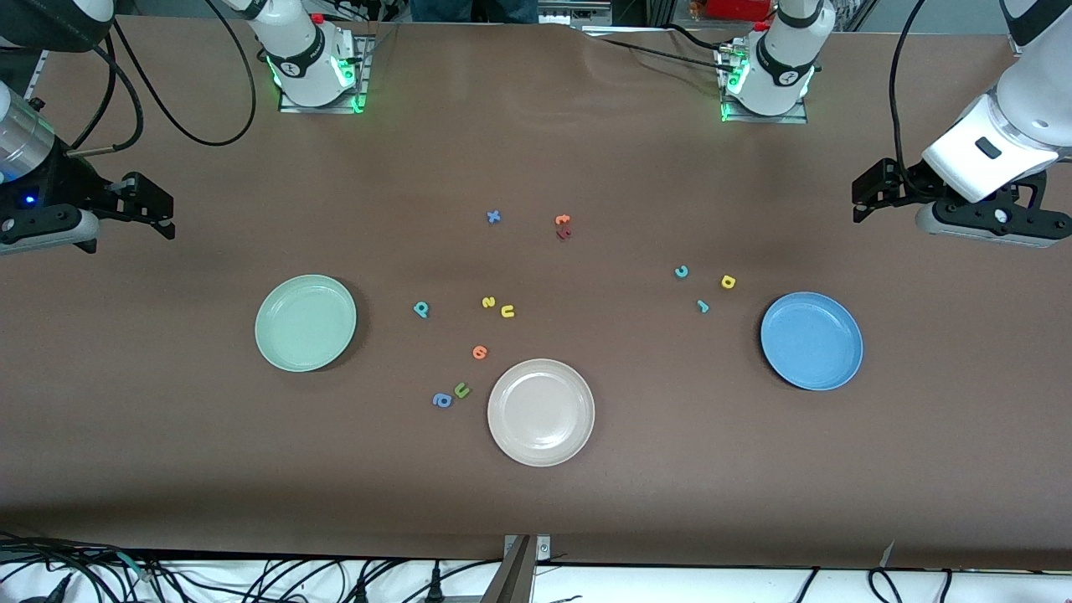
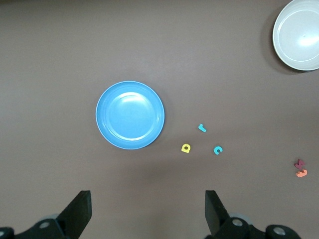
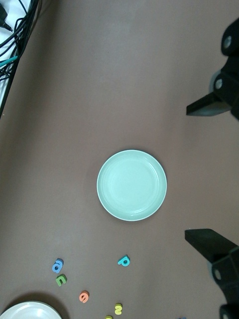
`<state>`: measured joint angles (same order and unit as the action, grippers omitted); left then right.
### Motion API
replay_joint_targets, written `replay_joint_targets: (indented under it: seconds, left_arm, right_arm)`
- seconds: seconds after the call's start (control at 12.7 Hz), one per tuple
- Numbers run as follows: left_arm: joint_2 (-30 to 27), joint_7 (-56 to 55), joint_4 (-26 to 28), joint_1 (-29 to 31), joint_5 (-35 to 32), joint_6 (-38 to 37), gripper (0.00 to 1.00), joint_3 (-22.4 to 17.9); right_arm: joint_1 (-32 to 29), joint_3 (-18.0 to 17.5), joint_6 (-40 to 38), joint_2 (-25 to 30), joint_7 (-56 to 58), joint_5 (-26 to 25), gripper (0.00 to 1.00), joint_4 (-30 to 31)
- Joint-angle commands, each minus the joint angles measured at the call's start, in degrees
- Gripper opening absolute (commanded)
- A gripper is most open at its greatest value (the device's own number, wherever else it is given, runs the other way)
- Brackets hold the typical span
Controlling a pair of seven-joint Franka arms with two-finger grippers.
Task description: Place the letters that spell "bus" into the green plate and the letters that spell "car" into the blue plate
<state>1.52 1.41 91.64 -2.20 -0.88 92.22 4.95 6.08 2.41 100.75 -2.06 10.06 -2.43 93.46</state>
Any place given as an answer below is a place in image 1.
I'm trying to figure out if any blue plate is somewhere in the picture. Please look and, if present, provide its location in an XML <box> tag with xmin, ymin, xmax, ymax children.
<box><xmin>760</xmin><ymin>291</ymin><xmax>864</xmax><ymax>392</ymax></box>

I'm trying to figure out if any green plate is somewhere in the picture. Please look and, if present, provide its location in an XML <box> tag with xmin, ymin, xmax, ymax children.
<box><xmin>255</xmin><ymin>274</ymin><xmax>358</xmax><ymax>373</ymax></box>

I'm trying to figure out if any red box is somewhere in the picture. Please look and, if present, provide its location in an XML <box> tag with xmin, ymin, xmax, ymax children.
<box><xmin>705</xmin><ymin>0</ymin><xmax>776</xmax><ymax>22</ymax></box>

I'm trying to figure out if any person in blue jeans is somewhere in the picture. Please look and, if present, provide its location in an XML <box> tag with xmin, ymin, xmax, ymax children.
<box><xmin>410</xmin><ymin>0</ymin><xmax>539</xmax><ymax>24</ymax></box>

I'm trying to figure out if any brown table cover sheet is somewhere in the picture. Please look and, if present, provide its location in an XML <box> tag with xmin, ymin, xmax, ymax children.
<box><xmin>0</xmin><ymin>15</ymin><xmax>1072</xmax><ymax>572</ymax></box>

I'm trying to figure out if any beige plate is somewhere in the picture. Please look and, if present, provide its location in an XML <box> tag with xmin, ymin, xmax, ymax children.
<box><xmin>487</xmin><ymin>358</ymin><xmax>596</xmax><ymax>467</ymax></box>

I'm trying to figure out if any grey metal beam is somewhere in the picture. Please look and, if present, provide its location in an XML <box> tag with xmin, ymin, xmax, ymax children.
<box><xmin>480</xmin><ymin>536</ymin><xmax>538</xmax><ymax>603</ymax></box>

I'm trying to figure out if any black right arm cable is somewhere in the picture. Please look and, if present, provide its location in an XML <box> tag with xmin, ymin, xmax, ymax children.
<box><xmin>65</xmin><ymin>0</ymin><xmax>257</xmax><ymax>158</ymax></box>

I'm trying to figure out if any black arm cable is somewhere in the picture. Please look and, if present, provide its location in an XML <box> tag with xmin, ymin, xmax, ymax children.
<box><xmin>889</xmin><ymin>0</ymin><xmax>932</xmax><ymax>198</ymax></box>
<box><xmin>65</xmin><ymin>0</ymin><xmax>257</xmax><ymax>158</ymax></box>

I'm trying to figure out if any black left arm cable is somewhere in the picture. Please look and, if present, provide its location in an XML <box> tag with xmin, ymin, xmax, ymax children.
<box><xmin>889</xmin><ymin>0</ymin><xmax>932</xmax><ymax>198</ymax></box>

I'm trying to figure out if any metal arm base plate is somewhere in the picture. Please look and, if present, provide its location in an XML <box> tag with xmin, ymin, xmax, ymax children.
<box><xmin>719</xmin><ymin>42</ymin><xmax>809</xmax><ymax>125</ymax></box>
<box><xmin>279</xmin><ymin>33</ymin><xmax>374</xmax><ymax>114</ymax></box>

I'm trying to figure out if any silver corner bracket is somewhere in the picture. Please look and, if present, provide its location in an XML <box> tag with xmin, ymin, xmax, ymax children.
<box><xmin>505</xmin><ymin>533</ymin><xmax>553</xmax><ymax>563</ymax></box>

